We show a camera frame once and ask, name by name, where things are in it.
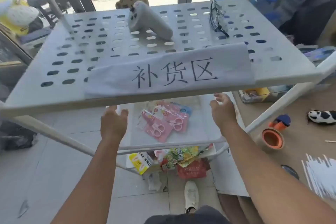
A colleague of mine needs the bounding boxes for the person's right forearm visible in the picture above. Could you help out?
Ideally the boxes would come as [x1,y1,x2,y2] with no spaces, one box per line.
[220,124,336,224]

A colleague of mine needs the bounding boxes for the person's white shoe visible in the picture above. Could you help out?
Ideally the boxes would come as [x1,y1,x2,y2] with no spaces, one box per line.
[184,181,199,214]

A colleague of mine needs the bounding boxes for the green snack packet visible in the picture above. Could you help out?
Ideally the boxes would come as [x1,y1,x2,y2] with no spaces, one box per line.
[161,146,214,172]

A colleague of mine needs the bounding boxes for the black bag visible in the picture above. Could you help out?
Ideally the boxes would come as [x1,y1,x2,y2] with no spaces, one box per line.
[0,121,38,151]

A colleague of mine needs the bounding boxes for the white perforated shelf rack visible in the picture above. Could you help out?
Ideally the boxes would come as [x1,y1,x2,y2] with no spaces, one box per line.
[0,0,336,176]

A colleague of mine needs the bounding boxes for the person's left hand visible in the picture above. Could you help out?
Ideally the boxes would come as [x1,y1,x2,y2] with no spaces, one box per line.
[100,105,129,141]

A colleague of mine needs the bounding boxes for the crumpled white paper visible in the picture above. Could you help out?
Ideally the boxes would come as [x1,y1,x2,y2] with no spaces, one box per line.
[147,172,164,191]

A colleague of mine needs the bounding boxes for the white paper sign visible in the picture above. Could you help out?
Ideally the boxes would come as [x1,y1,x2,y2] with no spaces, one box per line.
[83,42,256,99]

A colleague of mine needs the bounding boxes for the stack of white paper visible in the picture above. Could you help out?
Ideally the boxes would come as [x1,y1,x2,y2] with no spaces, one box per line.
[301,154,336,208]

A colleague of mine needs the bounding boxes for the person's right hand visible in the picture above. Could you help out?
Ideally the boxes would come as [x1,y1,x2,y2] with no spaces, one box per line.
[209,93,238,129]

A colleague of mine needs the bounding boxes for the red snack packet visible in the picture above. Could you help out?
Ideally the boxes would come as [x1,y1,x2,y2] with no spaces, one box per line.
[177,158,211,180]

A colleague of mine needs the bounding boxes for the person's leg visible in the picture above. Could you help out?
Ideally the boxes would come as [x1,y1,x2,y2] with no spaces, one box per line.
[217,194,259,224]

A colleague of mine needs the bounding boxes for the black eyeglasses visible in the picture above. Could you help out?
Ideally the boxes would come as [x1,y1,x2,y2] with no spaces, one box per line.
[209,0,230,38]

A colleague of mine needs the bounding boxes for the clear plastic box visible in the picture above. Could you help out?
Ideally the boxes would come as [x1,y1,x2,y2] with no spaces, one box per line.
[238,85,293,104]

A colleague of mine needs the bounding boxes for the yellow and white plush toy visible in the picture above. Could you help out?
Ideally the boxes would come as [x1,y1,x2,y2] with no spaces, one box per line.
[0,0,40,35]

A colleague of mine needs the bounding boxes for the orange tape roll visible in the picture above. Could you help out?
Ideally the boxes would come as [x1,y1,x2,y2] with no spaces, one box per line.
[262,128,285,150]

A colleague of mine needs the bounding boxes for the yellow and white box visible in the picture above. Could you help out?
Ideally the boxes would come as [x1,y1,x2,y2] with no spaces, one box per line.
[128,152,154,175]

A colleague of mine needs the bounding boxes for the person's left forearm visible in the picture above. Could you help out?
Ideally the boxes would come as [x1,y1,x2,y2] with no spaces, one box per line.
[50,137,124,224]

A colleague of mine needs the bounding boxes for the person's dark shorts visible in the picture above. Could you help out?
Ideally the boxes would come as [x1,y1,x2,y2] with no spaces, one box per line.
[144,205,231,224]

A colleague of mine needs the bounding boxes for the pink scissors pack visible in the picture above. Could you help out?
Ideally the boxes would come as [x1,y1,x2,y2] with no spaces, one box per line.
[136,110,172,143]
[157,104,189,132]
[164,102,193,117]

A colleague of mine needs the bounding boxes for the grey handheld controller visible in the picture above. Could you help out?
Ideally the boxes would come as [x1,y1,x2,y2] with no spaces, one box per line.
[128,1,174,40]

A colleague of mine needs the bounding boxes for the black round disc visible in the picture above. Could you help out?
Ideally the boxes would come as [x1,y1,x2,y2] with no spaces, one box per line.
[281,165,300,180]

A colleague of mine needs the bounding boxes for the black and white cow toy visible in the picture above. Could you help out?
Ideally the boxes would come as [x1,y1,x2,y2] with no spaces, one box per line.
[307,110,336,125]

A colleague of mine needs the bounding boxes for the blue and orange tape dispenser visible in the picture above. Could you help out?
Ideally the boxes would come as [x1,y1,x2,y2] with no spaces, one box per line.
[268,114,291,131]

